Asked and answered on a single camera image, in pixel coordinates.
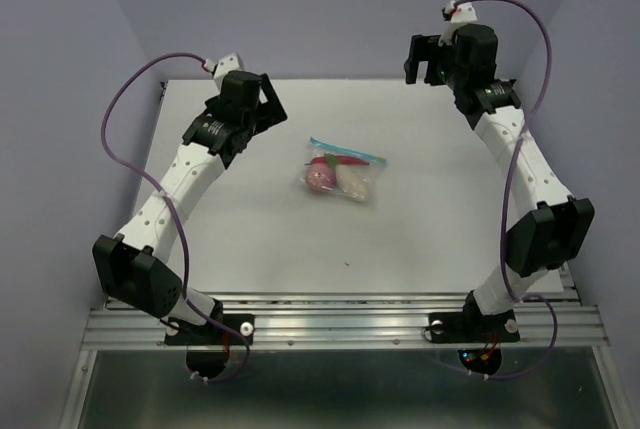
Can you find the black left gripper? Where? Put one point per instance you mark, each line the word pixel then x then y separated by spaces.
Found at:
pixel 270 112

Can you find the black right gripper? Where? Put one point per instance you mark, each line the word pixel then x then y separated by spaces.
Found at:
pixel 421 49

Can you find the red chili pepper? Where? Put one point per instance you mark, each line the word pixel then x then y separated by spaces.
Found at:
pixel 334 160

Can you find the purple red onion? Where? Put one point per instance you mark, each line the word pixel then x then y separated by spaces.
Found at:
pixel 320 177

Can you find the clear zip top bag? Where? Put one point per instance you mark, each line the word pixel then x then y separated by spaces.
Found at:
pixel 334 170

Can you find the white daikon radish with leaves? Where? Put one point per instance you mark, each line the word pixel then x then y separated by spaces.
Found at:
pixel 351 184

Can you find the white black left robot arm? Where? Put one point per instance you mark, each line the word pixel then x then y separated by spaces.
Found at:
pixel 132 265

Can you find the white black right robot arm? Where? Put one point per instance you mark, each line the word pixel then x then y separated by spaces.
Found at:
pixel 552 223

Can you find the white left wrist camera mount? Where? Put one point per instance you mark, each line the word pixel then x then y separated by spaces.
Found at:
pixel 218 70

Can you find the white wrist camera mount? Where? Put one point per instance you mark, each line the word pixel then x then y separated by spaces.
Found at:
pixel 218 70
pixel 457 15

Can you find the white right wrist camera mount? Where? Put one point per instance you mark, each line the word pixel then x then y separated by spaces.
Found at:
pixel 457 15

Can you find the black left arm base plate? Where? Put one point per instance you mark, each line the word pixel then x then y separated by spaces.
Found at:
pixel 182 334

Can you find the aluminium front frame rails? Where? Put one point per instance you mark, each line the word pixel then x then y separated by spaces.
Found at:
pixel 392 321

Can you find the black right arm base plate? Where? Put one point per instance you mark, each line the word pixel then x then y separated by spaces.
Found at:
pixel 456 328

